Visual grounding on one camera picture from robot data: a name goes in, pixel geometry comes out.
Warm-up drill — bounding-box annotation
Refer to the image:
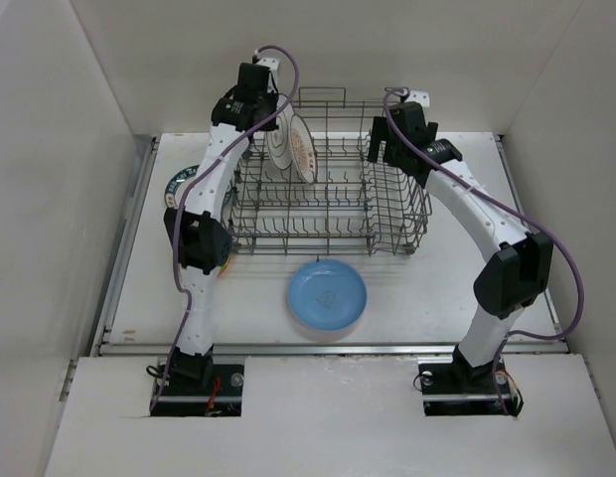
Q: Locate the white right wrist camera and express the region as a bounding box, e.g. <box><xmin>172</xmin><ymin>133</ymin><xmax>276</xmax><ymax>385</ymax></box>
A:
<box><xmin>404</xmin><ymin>89</ymin><xmax>430</xmax><ymax>108</ymax></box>

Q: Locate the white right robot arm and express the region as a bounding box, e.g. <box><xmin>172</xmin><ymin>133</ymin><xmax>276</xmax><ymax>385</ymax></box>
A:
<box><xmin>368</xmin><ymin>101</ymin><xmax>553</xmax><ymax>392</ymax></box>

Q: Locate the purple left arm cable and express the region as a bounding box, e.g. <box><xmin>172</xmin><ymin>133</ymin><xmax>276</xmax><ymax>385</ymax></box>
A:
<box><xmin>149</xmin><ymin>44</ymin><xmax>303</xmax><ymax>413</ymax></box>

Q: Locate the front aluminium rail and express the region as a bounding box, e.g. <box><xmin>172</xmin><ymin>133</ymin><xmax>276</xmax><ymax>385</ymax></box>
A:
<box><xmin>92</xmin><ymin>341</ymin><xmax>569</xmax><ymax>357</ymax></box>

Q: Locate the grey wire dish rack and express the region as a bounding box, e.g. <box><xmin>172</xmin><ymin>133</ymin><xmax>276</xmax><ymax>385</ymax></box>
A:
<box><xmin>223</xmin><ymin>87</ymin><xmax>432</xmax><ymax>257</ymax></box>

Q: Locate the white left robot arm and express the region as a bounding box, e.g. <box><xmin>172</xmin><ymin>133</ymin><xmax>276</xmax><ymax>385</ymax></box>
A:
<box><xmin>156</xmin><ymin>57</ymin><xmax>289</xmax><ymax>395</ymax></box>

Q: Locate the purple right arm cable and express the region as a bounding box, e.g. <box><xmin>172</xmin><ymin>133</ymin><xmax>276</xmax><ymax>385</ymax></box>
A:
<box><xmin>383</xmin><ymin>86</ymin><xmax>586</xmax><ymax>416</ymax></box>

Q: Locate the white plate with green rim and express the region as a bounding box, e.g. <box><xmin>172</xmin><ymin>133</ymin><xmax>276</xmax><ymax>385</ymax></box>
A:
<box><xmin>164</xmin><ymin>166</ymin><xmax>237</xmax><ymax>209</ymax></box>

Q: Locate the white blue-rimmed plate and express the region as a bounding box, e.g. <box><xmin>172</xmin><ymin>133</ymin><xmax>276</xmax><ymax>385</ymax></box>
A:
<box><xmin>265</xmin><ymin>102</ymin><xmax>294</xmax><ymax>171</ymax></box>

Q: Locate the patterned white plate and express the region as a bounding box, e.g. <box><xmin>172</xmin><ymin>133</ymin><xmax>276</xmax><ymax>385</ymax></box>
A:
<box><xmin>290</xmin><ymin>113</ymin><xmax>318</xmax><ymax>185</ymax></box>

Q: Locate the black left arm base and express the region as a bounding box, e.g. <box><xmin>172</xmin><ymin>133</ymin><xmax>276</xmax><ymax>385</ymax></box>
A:
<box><xmin>145</xmin><ymin>363</ymin><xmax>245</xmax><ymax>417</ymax></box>

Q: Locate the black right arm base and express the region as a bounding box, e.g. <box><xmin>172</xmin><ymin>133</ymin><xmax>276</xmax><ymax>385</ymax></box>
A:
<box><xmin>412</xmin><ymin>359</ymin><xmax>525</xmax><ymax>417</ymax></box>

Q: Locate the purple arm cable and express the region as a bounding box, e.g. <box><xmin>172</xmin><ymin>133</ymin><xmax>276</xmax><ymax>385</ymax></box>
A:
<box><xmin>383</xmin><ymin>86</ymin><xmax>586</xmax><ymax>416</ymax></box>
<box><xmin>149</xmin><ymin>44</ymin><xmax>303</xmax><ymax>413</ymax></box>

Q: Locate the blue plate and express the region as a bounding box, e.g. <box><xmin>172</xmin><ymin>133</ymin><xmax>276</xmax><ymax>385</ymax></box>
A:
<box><xmin>286</xmin><ymin>259</ymin><xmax>368</xmax><ymax>333</ymax></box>

